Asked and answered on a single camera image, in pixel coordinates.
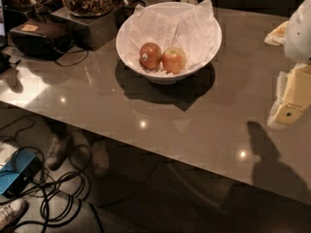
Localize blue box on floor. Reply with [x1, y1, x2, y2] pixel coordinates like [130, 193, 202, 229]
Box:
[0, 150, 42, 197]

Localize red-yellow apple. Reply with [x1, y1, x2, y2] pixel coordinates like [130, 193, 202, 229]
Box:
[162, 47, 187, 75]

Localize dark grey stand block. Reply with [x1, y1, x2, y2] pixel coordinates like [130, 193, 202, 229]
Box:
[52, 8, 118, 50]

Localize white sneaker on floor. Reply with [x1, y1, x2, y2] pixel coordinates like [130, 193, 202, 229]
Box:
[0, 199, 26, 231]

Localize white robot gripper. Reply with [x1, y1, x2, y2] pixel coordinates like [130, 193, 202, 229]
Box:
[264, 0, 311, 129]

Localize white crumpled paper liner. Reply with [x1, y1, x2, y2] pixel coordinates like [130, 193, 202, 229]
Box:
[123, 0, 220, 75]

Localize black box with label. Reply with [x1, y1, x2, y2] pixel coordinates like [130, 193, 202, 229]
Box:
[10, 19, 72, 60]

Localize white ceramic bowl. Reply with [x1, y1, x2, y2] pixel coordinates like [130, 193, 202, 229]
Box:
[115, 1, 224, 85]

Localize black floor cables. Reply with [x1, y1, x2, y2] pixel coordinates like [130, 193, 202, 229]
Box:
[0, 115, 105, 233]

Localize red apple with sticker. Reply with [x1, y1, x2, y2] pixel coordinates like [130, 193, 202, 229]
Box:
[140, 43, 162, 70]

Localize black cable on table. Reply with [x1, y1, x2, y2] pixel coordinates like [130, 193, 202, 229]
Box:
[52, 48, 90, 68]

